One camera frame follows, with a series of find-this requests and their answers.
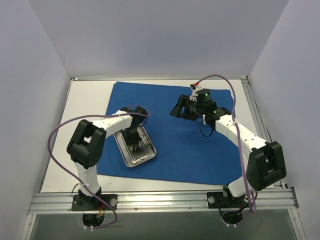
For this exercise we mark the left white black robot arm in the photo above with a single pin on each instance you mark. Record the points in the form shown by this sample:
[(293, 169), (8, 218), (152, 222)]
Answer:
[(87, 143)]

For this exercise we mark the aluminium front rail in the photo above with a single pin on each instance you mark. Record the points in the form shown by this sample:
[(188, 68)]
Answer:
[(161, 201)]

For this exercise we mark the steel instrument tray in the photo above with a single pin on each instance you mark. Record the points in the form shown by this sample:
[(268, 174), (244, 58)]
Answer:
[(147, 148)]

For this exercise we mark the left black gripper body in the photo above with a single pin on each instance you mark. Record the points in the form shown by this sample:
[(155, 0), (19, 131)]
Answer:
[(134, 143)]

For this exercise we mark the aluminium rail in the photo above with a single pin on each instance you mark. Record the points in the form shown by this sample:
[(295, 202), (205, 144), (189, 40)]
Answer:
[(260, 117), (161, 201)]

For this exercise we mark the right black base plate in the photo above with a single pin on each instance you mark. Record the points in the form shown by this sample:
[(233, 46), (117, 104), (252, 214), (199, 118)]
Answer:
[(223, 200)]

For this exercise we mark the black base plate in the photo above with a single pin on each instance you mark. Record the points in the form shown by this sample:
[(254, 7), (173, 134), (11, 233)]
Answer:
[(89, 203), (223, 200)]

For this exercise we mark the blue surgical cloth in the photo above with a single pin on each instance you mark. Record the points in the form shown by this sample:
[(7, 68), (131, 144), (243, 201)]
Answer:
[(185, 151)]

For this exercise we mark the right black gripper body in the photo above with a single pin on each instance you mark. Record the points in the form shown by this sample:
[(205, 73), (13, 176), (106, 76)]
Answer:
[(186, 108)]

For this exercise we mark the aluminium right side rail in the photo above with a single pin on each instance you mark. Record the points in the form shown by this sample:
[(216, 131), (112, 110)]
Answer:
[(260, 117)]

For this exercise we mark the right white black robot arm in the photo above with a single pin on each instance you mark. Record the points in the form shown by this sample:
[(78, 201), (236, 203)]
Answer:
[(265, 163)]

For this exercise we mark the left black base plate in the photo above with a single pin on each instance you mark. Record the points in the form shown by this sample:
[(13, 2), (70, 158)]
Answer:
[(89, 203)]

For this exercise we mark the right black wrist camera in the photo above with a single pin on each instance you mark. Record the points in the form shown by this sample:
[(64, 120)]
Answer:
[(201, 97)]

